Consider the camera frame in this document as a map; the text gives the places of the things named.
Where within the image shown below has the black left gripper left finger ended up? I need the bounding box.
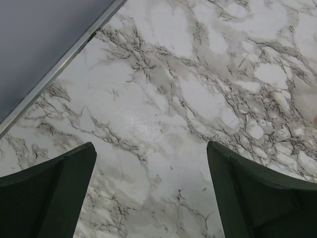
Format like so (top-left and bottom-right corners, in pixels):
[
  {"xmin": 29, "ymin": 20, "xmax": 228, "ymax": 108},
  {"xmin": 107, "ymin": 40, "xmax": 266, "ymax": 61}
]
[{"xmin": 0, "ymin": 142, "xmax": 97, "ymax": 238}]

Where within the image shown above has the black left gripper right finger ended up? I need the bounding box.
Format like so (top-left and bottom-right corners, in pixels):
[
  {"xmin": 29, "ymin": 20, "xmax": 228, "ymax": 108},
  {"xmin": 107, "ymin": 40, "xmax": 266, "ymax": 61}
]
[{"xmin": 207, "ymin": 141, "xmax": 317, "ymax": 238}]

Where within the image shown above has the aluminium table edge rail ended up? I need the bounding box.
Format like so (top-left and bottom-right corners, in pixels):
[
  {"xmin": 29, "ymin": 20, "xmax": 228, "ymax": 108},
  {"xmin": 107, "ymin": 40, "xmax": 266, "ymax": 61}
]
[{"xmin": 0, "ymin": 0, "xmax": 123, "ymax": 135}]

